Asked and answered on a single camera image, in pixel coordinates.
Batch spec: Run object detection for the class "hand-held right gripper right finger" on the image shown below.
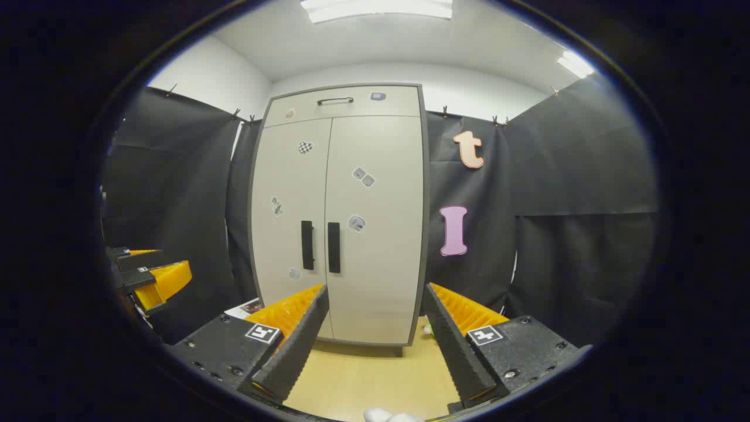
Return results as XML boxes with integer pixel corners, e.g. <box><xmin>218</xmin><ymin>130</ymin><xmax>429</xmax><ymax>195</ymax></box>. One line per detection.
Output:
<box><xmin>421</xmin><ymin>283</ymin><xmax>579</xmax><ymax>410</ymax></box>

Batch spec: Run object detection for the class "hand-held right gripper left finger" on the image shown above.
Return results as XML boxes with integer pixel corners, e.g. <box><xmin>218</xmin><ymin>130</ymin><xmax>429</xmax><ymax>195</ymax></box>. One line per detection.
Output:
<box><xmin>166</xmin><ymin>284</ymin><xmax>330</xmax><ymax>405</ymax></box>

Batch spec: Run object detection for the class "beige shoe cabinet door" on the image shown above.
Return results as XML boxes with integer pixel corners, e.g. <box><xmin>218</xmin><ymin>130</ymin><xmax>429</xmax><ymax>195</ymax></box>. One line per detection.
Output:
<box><xmin>251</xmin><ymin>119</ymin><xmax>333</xmax><ymax>339</ymax></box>
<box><xmin>324</xmin><ymin>115</ymin><xmax>424</xmax><ymax>345</ymax></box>

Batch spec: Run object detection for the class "beige double-door shoe cabinet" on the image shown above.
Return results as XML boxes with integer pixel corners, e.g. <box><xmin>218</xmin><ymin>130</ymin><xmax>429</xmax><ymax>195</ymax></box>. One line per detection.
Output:
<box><xmin>247</xmin><ymin>83</ymin><xmax>429</xmax><ymax>357</ymax></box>

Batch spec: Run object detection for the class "beige cabinet drawer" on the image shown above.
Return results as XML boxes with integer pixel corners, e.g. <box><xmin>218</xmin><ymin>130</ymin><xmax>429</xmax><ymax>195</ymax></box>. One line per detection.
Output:
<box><xmin>264</xmin><ymin>86</ymin><xmax>421</xmax><ymax>128</ymax></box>

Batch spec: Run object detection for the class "printed leaflet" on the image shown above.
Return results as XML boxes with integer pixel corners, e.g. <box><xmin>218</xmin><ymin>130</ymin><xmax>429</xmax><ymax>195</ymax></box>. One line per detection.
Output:
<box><xmin>225</xmin><ymin>298</ymin><xmax>265</xmax><ymax>321</ymax></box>

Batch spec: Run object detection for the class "black backdrop cloth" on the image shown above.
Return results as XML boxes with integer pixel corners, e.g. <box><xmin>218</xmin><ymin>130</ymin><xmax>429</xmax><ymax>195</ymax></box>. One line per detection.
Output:
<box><xmin>103</xmin><ymin>73</ymin><xmax>660</xmax><ymax>348</ymax></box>

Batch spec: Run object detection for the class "small ceiling light panel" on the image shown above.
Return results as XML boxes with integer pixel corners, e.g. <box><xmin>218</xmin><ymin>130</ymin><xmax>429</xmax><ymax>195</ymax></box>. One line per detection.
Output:
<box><xmin>557</xmin><ymin>50</ymin><xmax>595</xmax><ymax>79</ymax></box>

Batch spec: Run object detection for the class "long ceiling light panel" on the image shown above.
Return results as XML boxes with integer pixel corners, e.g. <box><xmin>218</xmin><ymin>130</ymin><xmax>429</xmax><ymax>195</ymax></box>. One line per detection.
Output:
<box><xmin>301</xmin><ymin>0</ymin><xmax>454</xmax><ymax>24</ymax></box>

